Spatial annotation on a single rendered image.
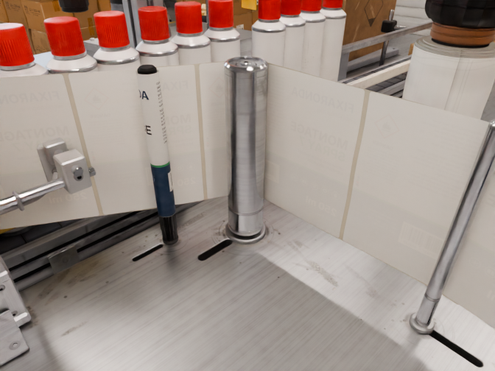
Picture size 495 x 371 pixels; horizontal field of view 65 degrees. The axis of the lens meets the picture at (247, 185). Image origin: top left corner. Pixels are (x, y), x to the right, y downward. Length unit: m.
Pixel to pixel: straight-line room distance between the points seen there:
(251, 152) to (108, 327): 0.20
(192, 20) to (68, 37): 0.15
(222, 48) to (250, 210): 0.25
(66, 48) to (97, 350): 0.29
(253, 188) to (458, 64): 0.23
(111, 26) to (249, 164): 0.22
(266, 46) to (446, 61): 0.27
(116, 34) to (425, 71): 0.33
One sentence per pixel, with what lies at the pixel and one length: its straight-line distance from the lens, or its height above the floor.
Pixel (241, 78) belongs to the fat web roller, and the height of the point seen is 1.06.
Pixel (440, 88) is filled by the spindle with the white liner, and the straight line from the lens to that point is 0.44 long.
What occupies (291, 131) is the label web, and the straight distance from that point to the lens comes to 0.36.
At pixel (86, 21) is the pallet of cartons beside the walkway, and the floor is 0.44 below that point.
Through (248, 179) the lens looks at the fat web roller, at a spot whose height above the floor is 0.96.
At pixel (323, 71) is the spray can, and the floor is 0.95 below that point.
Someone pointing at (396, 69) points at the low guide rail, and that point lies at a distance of 0.93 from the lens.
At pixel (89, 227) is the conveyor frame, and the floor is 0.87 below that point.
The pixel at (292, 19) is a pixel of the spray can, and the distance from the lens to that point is 0.65.
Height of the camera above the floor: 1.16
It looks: 33 degrees down
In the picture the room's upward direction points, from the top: straight up
